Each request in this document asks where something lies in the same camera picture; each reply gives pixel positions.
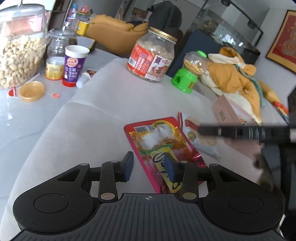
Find dark blue cabinet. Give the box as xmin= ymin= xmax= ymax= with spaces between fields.
xmin=166 ymin=29 xmax=222 ymax=77

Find large glass peanut jar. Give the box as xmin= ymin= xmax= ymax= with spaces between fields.
xmin=1 ymin=3 xmax=47 ymax=89

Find orange plastic lid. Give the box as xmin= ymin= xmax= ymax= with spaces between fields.
xmin=19 ymin=81 xmax=45 ymax=102

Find small clear jar yellow label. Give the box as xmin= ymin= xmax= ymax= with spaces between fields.
xmin=45 ymin=27 xmax=77 ymax=81

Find dark jacket on stand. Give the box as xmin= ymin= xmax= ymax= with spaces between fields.
xmin=147 ymin=1 xmax=182 ymax=37

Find small white bottle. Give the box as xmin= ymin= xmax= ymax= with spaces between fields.
xmin=76 ymin=72 xmax=91 ymax=89

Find purple white paper cup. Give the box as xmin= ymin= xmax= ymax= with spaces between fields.
xmin=62 ymin=45 xmax=90 ymax=87

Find red foil snack packet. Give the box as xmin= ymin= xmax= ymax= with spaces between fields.
xmin=124 ymin=117 xmax=207 ymax=193

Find glass aquarium tank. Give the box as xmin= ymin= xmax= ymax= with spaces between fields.
xmin=191 ymin=1 xmax=263 ymax=64

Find green gumball dispenser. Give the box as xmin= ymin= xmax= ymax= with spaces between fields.
xmin=171 ymin=50 xmax=209 ymax=93

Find orange bean bag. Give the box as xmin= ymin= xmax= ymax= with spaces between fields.
xmin=86 ymin=15 xmax=148 ymax=56

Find orange cream duvet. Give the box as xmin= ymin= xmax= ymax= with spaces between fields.
xmin=201 ymin=47 xmax=265 ymax=125

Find pink gift box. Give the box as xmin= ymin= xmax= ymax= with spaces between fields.
xmin=210 ymin=95 xmax=262 ymax=158

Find white tablecloth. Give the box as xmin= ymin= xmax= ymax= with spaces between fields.
xmin=1 ymin=59 xmax=217 ymax=240

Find yellow pillow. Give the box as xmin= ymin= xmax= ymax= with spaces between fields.
xmin=258 ymin=80 xmax=289 ymax=116

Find white red snack packet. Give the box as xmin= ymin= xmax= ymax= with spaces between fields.
xmin=178 ymin=112 xmax=220 ymax=159

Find peanut jar red label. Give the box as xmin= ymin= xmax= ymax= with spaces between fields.
xmin=126 ymin=27 xmax=177 ymax=82

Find red framed picture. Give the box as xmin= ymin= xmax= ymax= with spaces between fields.
xmin=265 ymin=10 xmax=296 ymax=73

